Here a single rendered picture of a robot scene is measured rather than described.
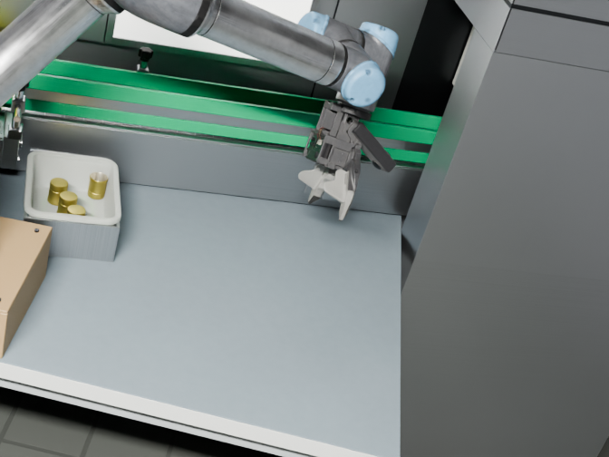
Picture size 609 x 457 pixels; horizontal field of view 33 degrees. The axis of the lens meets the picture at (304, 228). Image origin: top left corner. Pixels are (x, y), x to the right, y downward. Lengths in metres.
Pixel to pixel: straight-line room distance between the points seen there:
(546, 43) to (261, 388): 0.84
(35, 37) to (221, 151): 0.62
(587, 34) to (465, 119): 0.28
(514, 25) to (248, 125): 0.58
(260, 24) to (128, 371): 0.60
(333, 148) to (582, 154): 0.58
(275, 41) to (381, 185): 0.73
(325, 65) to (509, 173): 0.61
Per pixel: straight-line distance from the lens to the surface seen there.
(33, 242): 1.79
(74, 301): 1.85
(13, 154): 2.04
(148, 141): 2.13
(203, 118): 2.14
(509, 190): 2.17
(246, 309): 1.91
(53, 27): 1.67
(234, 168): 2.18
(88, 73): 2.16
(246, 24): 1.59
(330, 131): 1.87
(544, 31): 2.02
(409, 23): 2.34
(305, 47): 1.65
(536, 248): 2.29
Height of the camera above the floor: 1.89
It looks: 32 degrees down
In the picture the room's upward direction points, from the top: 17 degrees clockwise
